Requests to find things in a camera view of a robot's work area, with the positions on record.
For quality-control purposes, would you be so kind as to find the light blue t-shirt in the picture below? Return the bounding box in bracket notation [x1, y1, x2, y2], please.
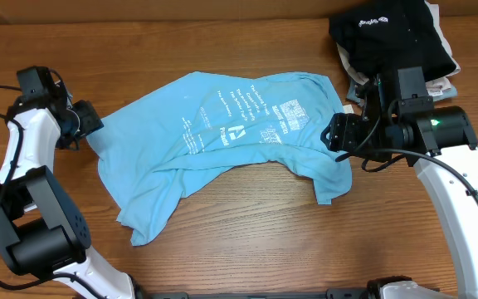
[87, 72, 352, 246]

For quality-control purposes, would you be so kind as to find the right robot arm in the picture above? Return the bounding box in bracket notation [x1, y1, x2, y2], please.
[320, 66, 478, 298]

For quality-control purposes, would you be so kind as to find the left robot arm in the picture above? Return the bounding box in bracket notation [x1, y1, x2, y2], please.
[0, 66, 146, 299]

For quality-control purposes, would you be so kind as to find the grey-blue folded shirt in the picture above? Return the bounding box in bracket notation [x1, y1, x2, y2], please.
[346, 77, 458, 105]

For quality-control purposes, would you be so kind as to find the beige folded shirt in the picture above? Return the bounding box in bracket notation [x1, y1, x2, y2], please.
[337, 1, 461, 103]

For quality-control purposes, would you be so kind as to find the black folded shirt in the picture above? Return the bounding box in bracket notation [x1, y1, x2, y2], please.
[329, 0, 456, 81]

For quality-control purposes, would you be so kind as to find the brown cardboard backboard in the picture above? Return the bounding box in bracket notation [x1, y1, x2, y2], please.
[0, 0, 478, 26]

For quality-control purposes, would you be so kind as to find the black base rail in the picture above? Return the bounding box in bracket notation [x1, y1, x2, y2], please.
[72, 276, 443, 299]

